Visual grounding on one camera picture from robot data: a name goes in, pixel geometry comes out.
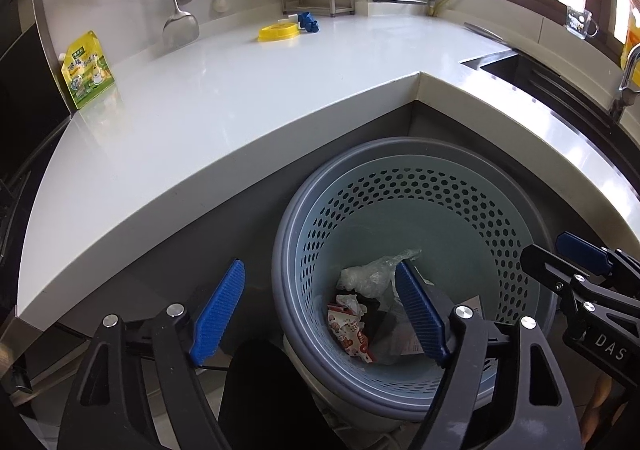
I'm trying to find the clear plastic bag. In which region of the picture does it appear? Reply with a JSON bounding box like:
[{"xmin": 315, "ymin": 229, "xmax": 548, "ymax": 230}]
[{"xmin": 336, "ymin": 248, "xmax": 422, "ymax": 306}]

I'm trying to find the pink paper receipt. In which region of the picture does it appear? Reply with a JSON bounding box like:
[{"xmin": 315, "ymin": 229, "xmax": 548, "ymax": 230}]
[{"xmin": 394, "ymin": 295, "xmax": 483, "ymax": 359}]

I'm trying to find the red patterned snack wrapper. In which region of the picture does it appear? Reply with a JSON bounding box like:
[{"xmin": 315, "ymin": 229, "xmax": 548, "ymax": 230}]
[{"xmin": 326, "ymin": 306, "xmax": 374, "ymax": 364}]

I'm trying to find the yellow plastic lid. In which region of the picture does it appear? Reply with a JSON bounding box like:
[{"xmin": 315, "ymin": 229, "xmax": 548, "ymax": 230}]
[{"xmin": 257, "ymin": 20, "xmax": 300, "ymax": 42}]

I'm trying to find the blue plastic bag piece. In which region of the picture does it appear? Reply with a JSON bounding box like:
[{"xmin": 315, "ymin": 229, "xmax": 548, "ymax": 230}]
[{"xmin": 297, "ymin": 12, "xmax": 320, "ymax": 34}]

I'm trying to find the white paper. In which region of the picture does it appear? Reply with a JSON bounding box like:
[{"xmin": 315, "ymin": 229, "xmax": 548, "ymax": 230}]
[{"xmin": 335, "ymin": 294, "xmax": 367, "ymax": 318}]

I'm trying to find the blue perforated trash basket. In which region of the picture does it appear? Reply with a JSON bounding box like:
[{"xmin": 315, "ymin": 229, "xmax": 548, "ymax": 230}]
[{"xmin": 272, "ymin": 137, "xmax": 556, "ymax": 422}]

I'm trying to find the kitchen sink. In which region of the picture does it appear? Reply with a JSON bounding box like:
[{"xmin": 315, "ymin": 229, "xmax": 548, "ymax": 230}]
[{"xmin": 463, "ymin": 51, "xmax": 639, "ymax": 192}]

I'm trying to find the kitchen knife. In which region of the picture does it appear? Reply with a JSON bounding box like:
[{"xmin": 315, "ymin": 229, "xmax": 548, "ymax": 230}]
[{"xmin": 463, "ymin": 22, "xmax": 510, "ymax": 46}]

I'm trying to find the person's right hand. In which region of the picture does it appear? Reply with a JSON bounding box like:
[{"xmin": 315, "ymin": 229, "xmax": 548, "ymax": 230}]
[{"xmin": 579, "ymin": 374, "xmax": 613, "ymax": 444}]

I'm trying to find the steel faucet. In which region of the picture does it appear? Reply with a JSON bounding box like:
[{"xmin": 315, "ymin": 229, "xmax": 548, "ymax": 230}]
[{"xmin": 608, "ymin": 43, "xmax": 640, "ymax": 124}]

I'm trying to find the yellow dish soap bottle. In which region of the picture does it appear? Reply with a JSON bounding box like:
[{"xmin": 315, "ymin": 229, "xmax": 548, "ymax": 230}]
[{"xmin": 620, "ymin": 8, "xmax": 640, "ymax": 67}]

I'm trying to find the yellow green refill pouch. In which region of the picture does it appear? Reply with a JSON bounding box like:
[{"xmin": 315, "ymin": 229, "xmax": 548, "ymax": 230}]
[{"xmin": 61, "ymin": 30, "xmax": 114, "ymax": 110}]

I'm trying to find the steel spatula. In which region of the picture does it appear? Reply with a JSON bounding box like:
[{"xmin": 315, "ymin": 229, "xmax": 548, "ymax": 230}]
[{"xmin": 162, "ymin": 0, "xmax": 200, "ymax": 51}]

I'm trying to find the clear wall hook holder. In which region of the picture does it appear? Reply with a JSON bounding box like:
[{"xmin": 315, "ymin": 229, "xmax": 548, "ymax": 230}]
[{"xmin": 565, "ymin": 6, "xmax": 599, "ymax": 40}]

